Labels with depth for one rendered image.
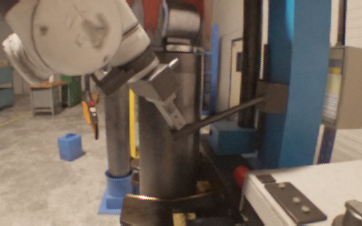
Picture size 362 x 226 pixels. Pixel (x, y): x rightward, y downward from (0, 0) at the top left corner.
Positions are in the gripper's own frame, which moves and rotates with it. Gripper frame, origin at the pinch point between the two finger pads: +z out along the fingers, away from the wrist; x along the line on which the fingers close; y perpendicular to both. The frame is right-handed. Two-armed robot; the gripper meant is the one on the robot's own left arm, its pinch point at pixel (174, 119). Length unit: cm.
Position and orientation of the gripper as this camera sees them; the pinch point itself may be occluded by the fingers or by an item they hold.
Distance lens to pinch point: 50.7
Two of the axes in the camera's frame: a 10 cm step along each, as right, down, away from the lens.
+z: 4.8, 7.2, 5.0
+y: 6.9, -6.6, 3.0
